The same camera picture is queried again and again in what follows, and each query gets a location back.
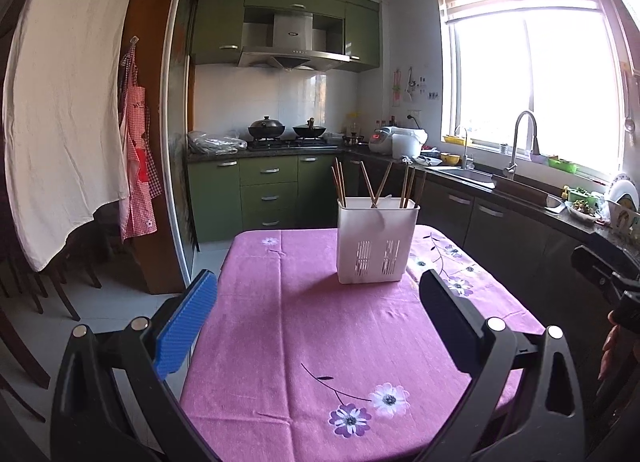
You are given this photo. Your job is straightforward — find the white rice cooker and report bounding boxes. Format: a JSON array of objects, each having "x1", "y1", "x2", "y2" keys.
[{"x1": 369, "y1": 126, "x2": 428, "y2": 160}]

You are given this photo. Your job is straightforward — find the chrome kitchen faucet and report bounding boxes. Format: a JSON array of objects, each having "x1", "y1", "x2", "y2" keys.
[{"x1": 501, "y1": 110, "x2": 542, "y2": 182}]

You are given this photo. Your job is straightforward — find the plastic bag on counter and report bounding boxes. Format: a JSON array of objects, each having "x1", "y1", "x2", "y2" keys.
[{"x1": 186, "y1": 130, "x2": 247, "y2": 156}]

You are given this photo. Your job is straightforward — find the red checkered apron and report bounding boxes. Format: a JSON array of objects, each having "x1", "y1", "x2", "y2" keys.
[{"x1": 118, "y1": 37, "x2": 162, "y2": 241}]

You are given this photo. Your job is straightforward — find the person's right hand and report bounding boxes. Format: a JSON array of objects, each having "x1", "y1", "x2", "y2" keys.
[{"x1": 598, "y1": 312, "x2": 620, "y2": 382}]

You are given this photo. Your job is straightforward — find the white plastic utensil holder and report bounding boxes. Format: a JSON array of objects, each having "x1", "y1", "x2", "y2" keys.
[{"x1": 336, "y1": 196, "x2": 420, "y2": 284}]

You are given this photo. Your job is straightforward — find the green kitchen cabinets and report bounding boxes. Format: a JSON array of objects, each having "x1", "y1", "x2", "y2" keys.
[{"x1": 188, "y1": 150, "x2": 341, "y2": 244}]

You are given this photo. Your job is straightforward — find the black wok with lid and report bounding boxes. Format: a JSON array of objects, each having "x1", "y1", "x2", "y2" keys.
[{"x1": 247, "y1": 115, "x2": 285, "y2": 140}]

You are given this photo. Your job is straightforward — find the purple floral tablecloth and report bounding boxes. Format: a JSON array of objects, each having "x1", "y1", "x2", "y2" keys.
[{"x1": 180, "y1": 226, "x2": 541, "y2": 461}]

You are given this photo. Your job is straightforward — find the dark lower cabinets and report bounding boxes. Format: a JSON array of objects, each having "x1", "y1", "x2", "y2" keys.
[{"x1": 344, "y1": 151, "x2": 640, "y2": 368}]

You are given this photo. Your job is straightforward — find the white hanging cloth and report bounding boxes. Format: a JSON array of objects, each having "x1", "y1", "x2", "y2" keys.
[{"x1": 2, "y1": 0, "x2": 129, "y2": 271}]

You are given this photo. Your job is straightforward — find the steel range hood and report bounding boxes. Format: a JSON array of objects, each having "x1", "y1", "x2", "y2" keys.
[{"x1": 239, "y1": 11, "x2": 350, "y2": 72}]

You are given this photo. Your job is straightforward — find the green upper cabinets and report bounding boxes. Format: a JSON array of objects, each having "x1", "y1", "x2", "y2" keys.
[{"x1": 191, "y1": 0, "x2": 381, "y2": 72}]

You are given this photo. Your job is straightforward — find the dark wooden chair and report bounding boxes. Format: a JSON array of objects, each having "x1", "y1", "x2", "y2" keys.
[{"x1": 1, "y1": 201, "x2": 111, "y2": 390}]

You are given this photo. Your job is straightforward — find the sliding door frame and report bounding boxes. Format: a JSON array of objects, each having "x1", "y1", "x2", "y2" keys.
[{"x1": 160, "y1": 0, "x2": 195, "y2": 289}]

